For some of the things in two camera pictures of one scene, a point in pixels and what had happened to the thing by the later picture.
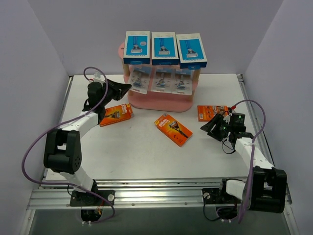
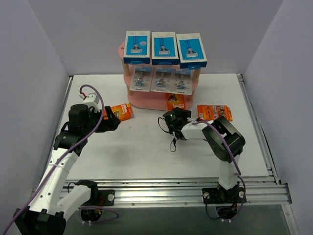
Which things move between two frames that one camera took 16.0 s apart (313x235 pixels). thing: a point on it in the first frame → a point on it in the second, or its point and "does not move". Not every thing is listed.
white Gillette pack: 139,77 does not move
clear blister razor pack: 182,81 does not move
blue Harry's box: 137,47 does not move
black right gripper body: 218,126 → 180,115
